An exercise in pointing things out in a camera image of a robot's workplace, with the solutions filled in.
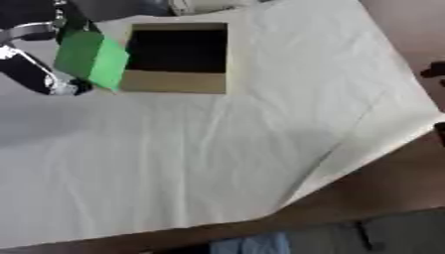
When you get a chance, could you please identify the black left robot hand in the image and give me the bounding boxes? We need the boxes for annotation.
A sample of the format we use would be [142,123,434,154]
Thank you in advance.
[0,0,104,97]

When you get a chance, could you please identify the green rectangular block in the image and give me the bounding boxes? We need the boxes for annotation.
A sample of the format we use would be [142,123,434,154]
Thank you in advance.
[52,30,132,93]

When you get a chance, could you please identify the tan cardboard box black inside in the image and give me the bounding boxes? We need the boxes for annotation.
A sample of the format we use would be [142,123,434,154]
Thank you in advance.
[118,22,231,95]

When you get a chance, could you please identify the white object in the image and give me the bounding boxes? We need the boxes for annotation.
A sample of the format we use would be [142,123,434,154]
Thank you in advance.
[167,0,257,16]

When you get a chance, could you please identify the blue fabric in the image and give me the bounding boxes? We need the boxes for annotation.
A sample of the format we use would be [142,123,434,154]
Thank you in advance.
[207,231,292,254]

